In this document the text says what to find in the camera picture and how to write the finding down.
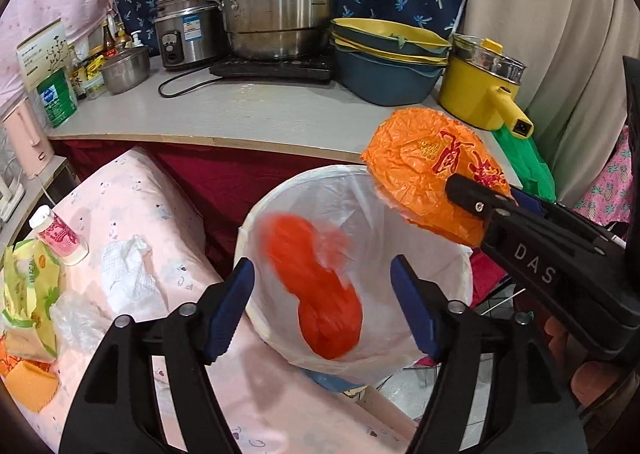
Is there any black power cable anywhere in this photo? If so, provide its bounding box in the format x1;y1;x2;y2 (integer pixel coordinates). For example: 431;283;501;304
158;65;222;98

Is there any pink pineapple print cloth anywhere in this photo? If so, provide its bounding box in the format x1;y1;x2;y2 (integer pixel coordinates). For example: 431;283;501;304
571;127;640;228

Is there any black induction cooktop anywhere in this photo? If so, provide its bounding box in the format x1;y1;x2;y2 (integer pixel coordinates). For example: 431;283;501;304
209;53;336;84

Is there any white bottle pink label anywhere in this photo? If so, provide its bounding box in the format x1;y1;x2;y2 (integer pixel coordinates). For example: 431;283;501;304
28;206;90;266

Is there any red tablecloth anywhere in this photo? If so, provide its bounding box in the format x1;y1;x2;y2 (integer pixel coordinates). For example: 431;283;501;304
51;137;372;276

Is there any white trash bin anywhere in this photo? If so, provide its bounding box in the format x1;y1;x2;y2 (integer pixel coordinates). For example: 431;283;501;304
234;164;473;387

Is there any blue basin yellow rim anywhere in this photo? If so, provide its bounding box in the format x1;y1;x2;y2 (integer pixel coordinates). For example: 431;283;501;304
330;18;453;56
331;40;449;106

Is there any pink electric kettle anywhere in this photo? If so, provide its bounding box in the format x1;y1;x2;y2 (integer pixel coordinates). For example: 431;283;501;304
2;99;56;181

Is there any beige curtain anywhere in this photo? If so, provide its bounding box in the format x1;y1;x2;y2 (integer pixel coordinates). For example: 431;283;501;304
444;0;640;211

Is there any yellow electric pot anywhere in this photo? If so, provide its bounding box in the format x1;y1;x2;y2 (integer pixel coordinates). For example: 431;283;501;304
438;33;535;140

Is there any small steel lidded pot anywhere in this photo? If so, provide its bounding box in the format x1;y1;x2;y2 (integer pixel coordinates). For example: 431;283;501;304
99;45;152;96

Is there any white tissue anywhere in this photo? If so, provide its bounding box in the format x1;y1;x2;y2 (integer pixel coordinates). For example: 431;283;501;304
100;234;169;316

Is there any white carton plant print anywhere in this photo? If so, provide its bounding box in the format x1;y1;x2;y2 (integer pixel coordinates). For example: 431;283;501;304
16;18;72;86

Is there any clear plastic bag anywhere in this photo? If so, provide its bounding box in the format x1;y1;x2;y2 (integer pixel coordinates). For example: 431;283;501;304
49;290;109;353

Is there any orange plastic bag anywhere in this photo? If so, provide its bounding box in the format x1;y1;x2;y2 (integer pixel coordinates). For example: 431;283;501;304
360;107;513;247

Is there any green tin can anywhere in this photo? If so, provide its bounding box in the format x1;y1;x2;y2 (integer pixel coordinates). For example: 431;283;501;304
36;67;81;129

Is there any white bin liner bag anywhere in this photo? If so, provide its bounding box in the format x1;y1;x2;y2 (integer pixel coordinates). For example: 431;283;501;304
240;165;473;385

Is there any yellow green snack packet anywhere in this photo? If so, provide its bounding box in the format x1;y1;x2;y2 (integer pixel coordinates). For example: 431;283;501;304
0;238;64;363

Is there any yellow seasoning packet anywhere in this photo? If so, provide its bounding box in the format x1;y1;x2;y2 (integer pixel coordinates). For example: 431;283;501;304
84;54;109;81

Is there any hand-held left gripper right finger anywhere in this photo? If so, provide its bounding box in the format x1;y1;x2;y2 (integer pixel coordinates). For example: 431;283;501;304
390;254;588;454

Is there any orange ribbed wrapper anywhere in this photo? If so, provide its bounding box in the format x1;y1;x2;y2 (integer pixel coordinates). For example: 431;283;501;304
4;360;60;415

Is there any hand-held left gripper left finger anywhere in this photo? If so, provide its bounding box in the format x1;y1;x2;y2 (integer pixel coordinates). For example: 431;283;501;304
60;258;256;454

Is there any large steel steamer pot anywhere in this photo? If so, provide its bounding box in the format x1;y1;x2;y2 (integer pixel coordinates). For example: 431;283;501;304
202;0;362;61

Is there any brown sauce bottle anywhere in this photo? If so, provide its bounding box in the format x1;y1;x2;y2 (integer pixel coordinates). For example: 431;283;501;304
101;20;119;56

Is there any steel rice cooker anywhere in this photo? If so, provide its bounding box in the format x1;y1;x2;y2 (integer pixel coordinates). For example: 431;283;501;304
152;0;227;71

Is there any pink printed bedsheet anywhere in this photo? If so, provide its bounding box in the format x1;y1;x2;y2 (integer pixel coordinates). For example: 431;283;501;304
49;147;437;454

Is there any green plastic bag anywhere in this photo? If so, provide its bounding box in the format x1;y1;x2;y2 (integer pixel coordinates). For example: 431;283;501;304
491;127;557;203

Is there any red plastic bag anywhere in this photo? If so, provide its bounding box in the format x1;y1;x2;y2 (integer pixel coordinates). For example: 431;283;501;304
262;214;363;361

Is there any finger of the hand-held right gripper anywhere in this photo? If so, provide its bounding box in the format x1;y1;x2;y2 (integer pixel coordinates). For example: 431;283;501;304
445;173;513;247
510;188;627;251

